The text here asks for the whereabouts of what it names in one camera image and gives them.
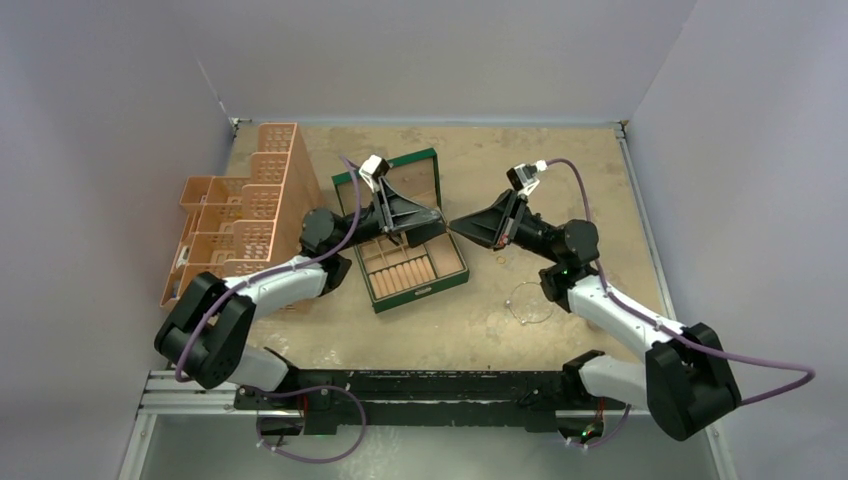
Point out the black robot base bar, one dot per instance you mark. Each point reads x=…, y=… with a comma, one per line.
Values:
x=547, y=401

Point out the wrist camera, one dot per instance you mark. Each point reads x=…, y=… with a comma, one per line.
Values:
x=523, y=178
x=373, y=168

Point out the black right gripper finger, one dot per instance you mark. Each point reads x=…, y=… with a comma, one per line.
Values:
x=481, y=236
x=485, y=220

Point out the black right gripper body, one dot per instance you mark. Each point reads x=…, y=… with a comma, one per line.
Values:
x=521, y=227

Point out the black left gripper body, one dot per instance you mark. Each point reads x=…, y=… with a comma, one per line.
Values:
x=373, y=220

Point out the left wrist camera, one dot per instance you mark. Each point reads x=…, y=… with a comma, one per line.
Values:
x=373, y=168

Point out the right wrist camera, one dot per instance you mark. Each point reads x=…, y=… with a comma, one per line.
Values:
x=523, y=178

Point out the orange plastic tiered organizer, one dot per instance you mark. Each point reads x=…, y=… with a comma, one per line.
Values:
x=240, y=225

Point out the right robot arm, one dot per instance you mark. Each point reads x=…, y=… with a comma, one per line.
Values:
x=683, y=379

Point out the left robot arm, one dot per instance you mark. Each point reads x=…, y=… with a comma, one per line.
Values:
x=205, y=335

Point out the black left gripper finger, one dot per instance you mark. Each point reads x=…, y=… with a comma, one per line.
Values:
x=418, y=234
x=394, y=207

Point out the green jewelry box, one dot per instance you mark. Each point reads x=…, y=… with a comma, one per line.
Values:
x=414, y=255

